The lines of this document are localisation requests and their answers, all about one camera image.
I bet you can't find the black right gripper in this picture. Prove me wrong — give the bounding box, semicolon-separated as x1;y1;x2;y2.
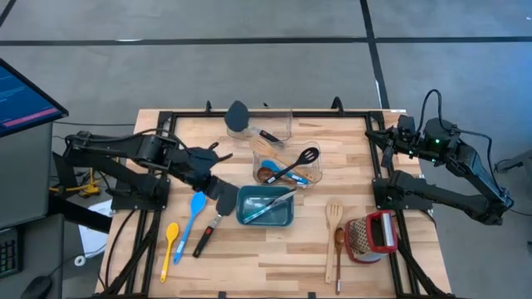
365;115;426;169

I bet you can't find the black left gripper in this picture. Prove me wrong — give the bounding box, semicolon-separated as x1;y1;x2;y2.
175;146;234;201

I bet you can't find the black spatula with silver neck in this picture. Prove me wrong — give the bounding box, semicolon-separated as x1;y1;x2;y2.
191;181;240;259

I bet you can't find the blue plastic spoon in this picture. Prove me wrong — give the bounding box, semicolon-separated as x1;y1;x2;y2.
260;159;311;186
171;190;208;266

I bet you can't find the short wooden slotted spatula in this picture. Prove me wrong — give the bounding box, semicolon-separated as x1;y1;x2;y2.
248;135;318;183

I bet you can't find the teal plastic bin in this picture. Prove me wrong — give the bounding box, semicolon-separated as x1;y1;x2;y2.
235;184;296;228

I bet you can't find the clear plastic bin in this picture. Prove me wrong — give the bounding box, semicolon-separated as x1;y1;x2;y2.
225;108;293;144
251;140;324;189

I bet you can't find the black spatula with rounded head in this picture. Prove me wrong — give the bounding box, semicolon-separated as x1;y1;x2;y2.
223;99;286;146

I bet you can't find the black slotted spoon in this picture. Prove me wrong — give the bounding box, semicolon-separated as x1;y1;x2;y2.
264;146;321;186

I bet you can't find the long wooden slotted spatula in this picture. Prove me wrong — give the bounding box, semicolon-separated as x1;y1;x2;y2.
323;198;344;285

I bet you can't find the yellow plastic spoon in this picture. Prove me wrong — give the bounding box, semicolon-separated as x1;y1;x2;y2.
160;222;180;284

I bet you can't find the red and steel box grater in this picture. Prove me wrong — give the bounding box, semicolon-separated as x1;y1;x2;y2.
343;210;399;265

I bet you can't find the yellow and black tool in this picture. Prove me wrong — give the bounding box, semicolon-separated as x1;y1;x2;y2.
48;168;102;199

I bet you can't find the white paper sheet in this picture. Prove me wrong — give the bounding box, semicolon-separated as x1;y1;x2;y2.
77;199;114;259

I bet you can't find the grey floor stand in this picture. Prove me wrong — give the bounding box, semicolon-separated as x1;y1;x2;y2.
493;148;532;174

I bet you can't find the black desk beam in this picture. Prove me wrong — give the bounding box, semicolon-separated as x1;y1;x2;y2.
47;194;113;234

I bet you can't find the dark desk surface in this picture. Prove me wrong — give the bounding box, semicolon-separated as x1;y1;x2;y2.
0;213;66;299

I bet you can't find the grey cabinet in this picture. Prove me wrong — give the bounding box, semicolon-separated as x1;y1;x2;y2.
0;122;55;229

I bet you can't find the black computer mouse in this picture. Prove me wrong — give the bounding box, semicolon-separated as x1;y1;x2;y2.
19;275;54;299

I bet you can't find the computer monitor with blue screen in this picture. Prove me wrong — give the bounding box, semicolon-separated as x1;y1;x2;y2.
0;57;70;138

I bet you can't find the black keyboard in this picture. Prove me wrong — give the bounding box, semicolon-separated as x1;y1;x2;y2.
0;227;24;279

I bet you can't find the black aluminium table frame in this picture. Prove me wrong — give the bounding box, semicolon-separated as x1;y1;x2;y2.
94;96;456;299

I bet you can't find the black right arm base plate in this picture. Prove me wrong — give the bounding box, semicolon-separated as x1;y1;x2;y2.
372;177;433;211

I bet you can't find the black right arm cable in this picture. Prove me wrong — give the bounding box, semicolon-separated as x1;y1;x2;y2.
417;88;516;217

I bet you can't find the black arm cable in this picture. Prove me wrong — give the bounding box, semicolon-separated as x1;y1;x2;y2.
417;88;516;217
64;127;184;147

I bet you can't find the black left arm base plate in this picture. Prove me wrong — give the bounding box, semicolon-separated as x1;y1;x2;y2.
110;178;171;211

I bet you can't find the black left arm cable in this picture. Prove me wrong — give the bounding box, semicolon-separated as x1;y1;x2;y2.
64;127;184;147

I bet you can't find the thick black cable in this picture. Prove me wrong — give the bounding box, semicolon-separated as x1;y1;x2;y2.
104;207;140;292

